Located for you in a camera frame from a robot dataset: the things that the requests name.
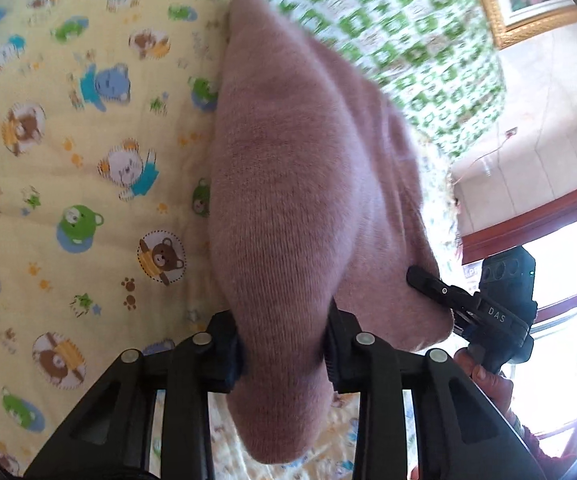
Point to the wall outlet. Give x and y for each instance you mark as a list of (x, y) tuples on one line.
[(511, 132)]

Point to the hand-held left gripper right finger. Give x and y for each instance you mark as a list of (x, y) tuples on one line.
[(336, 360)]

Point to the mauve knitted sweater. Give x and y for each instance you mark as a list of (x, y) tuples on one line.
[(288, 185)]

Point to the gold picture frame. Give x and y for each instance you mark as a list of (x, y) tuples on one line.
[(493, 15)]

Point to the red wooden window frame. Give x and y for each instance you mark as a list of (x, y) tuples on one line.
[(533, 215)]

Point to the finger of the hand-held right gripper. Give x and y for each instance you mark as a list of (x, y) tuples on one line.
[(438, 287)]

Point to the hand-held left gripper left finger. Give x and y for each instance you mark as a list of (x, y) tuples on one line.
[(228, 360)]

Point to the person's right hand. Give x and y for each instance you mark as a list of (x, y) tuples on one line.
[(491, 395)]

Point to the person's right forearm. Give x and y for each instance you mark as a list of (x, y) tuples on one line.
[(548, 445)]

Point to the yellow bear print bed sheet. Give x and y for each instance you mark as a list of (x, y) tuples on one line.
[(93, 160)]

